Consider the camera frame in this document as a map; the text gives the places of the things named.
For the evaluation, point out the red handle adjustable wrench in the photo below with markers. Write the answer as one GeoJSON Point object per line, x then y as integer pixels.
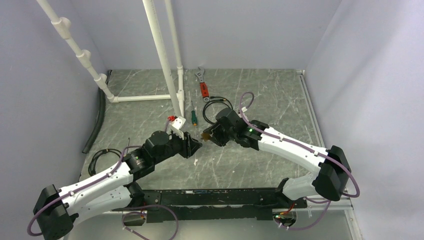
{"type": "Point", "coordinates": [203, 87]}

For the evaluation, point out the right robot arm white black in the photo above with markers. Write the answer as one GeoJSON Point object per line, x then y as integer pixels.
{"type": "Point", "coordinates": [328, 169]}

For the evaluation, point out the black foam tube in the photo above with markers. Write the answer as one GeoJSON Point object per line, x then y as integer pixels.
{"type": "Point", "coordinates": [98, 122]}

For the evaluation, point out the green handle screwdriver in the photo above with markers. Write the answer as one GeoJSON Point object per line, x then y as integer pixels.
{"type": "Point", "coordinates": [194, 119]}

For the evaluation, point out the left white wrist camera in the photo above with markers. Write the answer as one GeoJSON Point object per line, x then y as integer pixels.
{"type": "Point", "coordinates": [175, 124]}

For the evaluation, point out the small brass padlock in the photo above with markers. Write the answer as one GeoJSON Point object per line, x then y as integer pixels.
{"type": "Point", "coordinates": [206, 135]}

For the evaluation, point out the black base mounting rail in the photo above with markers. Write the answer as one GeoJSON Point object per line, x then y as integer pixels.
{"type": "Point", "coordinates": [161, 205]}

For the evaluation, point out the aluminium rail right edge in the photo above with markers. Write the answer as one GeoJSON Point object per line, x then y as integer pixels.
{"type": "Point", "coordinates": [345, 204]}

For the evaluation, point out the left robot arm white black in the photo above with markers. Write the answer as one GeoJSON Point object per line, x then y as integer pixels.
{"type": "Point", "coordinates": [57, 211]}

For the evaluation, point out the white pvc pipe frame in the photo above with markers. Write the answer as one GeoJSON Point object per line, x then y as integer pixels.
{"type": "Point", "coordinates": [176, 95]}

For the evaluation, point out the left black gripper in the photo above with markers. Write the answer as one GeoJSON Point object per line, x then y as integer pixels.
{"type": "Point", "coordinates": [188, 148]}

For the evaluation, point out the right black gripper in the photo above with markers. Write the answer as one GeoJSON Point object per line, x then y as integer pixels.
{"type": "Point", "coordinates": [216, 136]}

